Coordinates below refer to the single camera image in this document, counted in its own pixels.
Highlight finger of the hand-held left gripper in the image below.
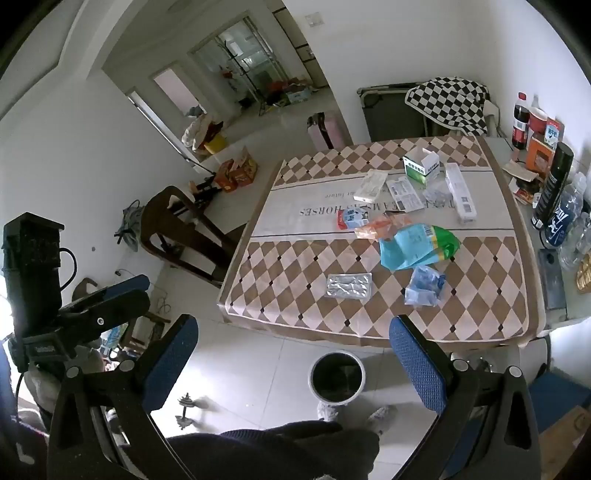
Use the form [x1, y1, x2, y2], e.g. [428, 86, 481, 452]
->
[58, 295, 153, 354]
[62, 274, 151, 317]

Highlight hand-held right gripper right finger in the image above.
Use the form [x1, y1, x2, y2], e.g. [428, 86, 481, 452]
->
[389, 315, 542, 480]

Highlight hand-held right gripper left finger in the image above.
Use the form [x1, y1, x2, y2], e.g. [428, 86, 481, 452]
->
[46, 314, 200, 480]

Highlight blue plastic wrapper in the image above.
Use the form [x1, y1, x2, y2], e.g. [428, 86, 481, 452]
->
[405, 265, 447, 306]

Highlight round white waste bin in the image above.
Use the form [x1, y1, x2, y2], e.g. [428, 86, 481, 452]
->
[308, 351, 367, 407]

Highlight silver blister pack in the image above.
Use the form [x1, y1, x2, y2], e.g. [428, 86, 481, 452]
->
[324, 273, 373, 299]

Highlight blue green plastic bag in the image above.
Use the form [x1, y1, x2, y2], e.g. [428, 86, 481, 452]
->
[379, 223, 461, 272]

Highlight orange plastic wrapper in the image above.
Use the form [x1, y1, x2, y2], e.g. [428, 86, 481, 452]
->
[355, 216, 413, 241]

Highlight white printed leaflet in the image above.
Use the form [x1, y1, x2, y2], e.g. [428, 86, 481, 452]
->
[385, 176, 424, 214]

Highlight long white carton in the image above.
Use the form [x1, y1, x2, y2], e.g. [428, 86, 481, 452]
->
[444, 162, 478, 225]

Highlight clear plastic wrapper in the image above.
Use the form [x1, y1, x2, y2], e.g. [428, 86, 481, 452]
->
[422, 178, 451, 200]

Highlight green white medicine box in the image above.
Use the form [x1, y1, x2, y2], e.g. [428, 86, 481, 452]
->
[403, 148, 440, 189]

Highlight dark wooden chair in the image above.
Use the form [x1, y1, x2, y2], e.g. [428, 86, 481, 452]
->
[140, 185, 243, 289]

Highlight brown checkered tablecloth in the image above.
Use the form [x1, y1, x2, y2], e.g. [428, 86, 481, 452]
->
[217, 135, 542, 349]

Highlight blue stool seat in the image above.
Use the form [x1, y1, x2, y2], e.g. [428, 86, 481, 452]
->
[529, 369, 591, 423]

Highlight person's dark trousers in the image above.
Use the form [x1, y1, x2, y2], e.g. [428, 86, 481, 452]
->
[164, 419, 380, 480]

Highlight flat grey device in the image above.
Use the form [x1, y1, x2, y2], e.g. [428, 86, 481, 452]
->
[538, 249, 568, 311]

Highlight orange cardboard box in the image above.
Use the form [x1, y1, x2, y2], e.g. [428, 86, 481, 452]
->
[216, 147, 258, 191]

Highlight gold foil sweets tray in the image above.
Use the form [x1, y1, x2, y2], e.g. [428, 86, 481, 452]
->
[575, 254, 591, 294]

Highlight clear plastic bottle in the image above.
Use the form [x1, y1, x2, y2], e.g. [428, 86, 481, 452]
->
[558, 212, 591, 272]

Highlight blue label water bottle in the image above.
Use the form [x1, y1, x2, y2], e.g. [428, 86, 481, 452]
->
[544, 172, 588, 247]

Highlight tall black can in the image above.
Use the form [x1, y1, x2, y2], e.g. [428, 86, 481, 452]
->
[532, 142, 574, 229]

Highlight black coat rack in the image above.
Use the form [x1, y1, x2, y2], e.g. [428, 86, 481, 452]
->
[221, 39, 264, 116]

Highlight pink suitcase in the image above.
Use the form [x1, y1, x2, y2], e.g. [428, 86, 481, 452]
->
[307, 112, 352, 151]

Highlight grey folding bed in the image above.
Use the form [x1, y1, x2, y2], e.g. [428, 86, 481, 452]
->
[356, 83, 432, 143]

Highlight black white checkered blanket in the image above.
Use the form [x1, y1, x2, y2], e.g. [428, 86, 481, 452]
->
[405, 78, 492, 137]

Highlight cola bottle red cap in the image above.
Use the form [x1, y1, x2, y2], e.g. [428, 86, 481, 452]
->
[512, 92, 530, 151]

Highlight blue white milk carton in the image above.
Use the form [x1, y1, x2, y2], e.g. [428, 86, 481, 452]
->
[545, 117, 563, 149]

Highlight red paper cup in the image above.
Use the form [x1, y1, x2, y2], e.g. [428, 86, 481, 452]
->
[528, 107, 548, 136]

